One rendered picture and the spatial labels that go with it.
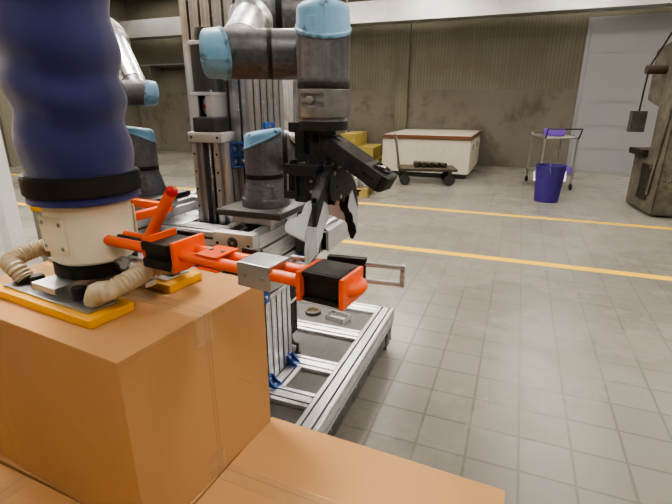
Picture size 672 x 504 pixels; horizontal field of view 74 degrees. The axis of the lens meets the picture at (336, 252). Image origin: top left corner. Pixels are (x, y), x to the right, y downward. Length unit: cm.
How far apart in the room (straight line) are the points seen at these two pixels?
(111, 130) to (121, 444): 59
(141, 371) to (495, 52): 1028
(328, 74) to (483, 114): 1009
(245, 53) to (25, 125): 46
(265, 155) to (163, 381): 74
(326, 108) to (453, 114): 1015
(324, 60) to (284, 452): 89
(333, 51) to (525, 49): 1013
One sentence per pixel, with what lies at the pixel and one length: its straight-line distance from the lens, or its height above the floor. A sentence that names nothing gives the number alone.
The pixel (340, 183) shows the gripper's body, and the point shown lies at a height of 123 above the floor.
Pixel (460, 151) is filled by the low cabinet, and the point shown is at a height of 50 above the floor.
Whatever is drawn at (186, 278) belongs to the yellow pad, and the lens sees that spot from 109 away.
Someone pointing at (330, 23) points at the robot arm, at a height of 144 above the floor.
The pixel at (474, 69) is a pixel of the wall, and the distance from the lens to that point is 1076.
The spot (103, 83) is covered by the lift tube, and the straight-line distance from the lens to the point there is 102.
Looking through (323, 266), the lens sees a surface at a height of 110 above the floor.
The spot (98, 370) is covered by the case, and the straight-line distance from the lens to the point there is 89.
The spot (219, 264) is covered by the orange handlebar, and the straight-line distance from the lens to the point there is 82.
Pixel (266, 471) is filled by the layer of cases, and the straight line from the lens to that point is 116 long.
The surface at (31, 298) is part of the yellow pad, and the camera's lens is 112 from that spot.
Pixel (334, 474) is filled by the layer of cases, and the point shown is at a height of 54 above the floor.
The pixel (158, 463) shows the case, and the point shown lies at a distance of 100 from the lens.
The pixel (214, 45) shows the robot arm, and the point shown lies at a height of 143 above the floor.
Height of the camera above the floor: 135
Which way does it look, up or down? 18 degrees down
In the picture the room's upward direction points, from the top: straight up
